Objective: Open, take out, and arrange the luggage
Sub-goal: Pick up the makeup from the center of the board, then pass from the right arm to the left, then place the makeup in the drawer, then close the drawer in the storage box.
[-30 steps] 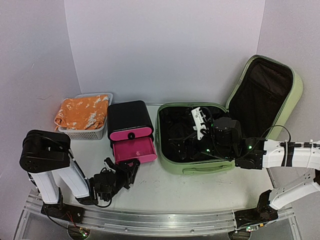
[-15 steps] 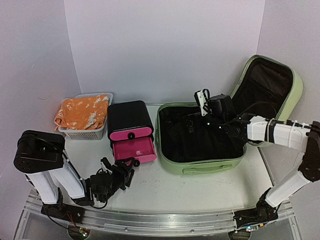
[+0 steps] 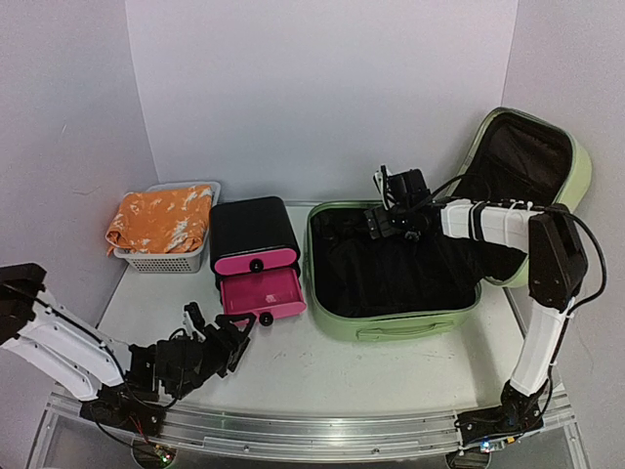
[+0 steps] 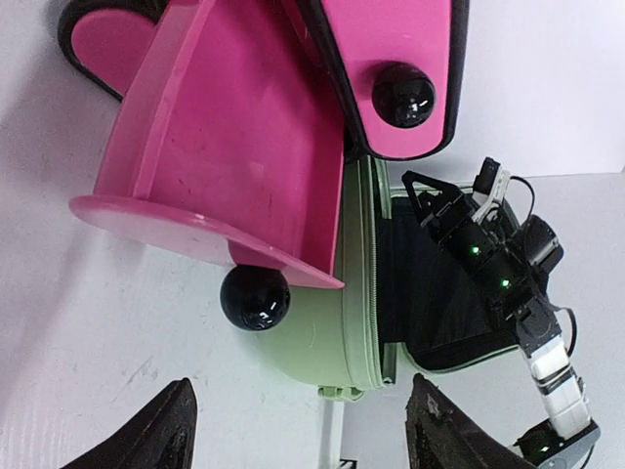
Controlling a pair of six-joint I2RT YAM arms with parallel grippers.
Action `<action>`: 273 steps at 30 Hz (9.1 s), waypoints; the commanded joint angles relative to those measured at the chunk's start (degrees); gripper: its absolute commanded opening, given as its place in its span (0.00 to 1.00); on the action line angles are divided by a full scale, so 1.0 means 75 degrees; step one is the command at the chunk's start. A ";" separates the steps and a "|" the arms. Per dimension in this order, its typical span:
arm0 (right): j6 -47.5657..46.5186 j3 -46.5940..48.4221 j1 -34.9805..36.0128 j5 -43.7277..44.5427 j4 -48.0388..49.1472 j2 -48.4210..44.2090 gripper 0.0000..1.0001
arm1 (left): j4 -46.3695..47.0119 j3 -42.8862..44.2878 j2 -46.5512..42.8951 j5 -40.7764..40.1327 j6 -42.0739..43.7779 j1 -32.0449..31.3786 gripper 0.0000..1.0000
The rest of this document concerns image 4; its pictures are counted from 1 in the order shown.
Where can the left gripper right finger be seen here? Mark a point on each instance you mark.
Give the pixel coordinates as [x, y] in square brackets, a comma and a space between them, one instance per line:
[440, 435]

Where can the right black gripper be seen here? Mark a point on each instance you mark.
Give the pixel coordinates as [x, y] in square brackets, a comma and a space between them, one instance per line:
[501, 276]

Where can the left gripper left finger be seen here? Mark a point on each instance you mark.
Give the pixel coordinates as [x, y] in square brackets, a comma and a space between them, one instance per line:
[160, 435]

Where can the green hard-shell suitcase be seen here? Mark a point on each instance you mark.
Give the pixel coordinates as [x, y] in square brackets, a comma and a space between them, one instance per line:
[402, 295]

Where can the black pink drawer organizer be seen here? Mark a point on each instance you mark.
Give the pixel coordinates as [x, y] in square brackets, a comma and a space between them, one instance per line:
[237, 119]

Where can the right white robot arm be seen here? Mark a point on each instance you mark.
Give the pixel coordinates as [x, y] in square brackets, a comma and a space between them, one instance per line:
[568, 436]

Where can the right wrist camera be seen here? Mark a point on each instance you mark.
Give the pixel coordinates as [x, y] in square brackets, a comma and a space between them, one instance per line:
[532, 237]

